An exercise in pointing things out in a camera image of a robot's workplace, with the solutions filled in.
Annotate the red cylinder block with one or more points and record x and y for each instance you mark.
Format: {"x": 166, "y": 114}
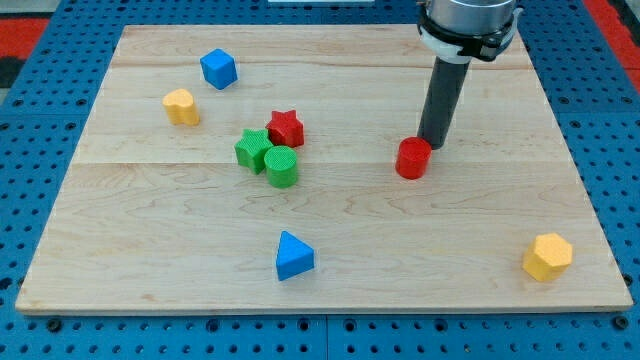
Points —
{"x": 413, "y": 157}

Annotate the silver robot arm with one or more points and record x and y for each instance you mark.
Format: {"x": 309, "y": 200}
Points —
{"x": 459, "y": 30}

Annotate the green cylinder block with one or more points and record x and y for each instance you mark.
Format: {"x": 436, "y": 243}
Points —
{"x": 281, "y": 166}

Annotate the red star block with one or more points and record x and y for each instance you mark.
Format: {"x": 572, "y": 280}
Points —
{"x": 285, "y": 128}

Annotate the green star block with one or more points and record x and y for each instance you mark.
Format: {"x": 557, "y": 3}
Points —
{"x": 251, "y": 149}

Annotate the blue triangle block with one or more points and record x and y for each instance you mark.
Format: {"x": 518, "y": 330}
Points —
{"x": 293, "y": 256}

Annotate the wooden board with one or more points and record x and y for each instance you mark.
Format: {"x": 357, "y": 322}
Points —
{"x": 154, "y": 218}

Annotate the blue cube block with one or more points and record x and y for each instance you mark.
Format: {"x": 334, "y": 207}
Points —
{"x": 219, "y": 69}

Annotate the yellow heart block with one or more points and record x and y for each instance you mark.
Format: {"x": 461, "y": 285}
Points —
{"x": 181, "y": 108}

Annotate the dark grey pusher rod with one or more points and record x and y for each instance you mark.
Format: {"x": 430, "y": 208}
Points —
{"x": 443, "y": 93}

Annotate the yellow hexagon block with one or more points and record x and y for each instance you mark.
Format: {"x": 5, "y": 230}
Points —
{"x": 547, "y": 257}

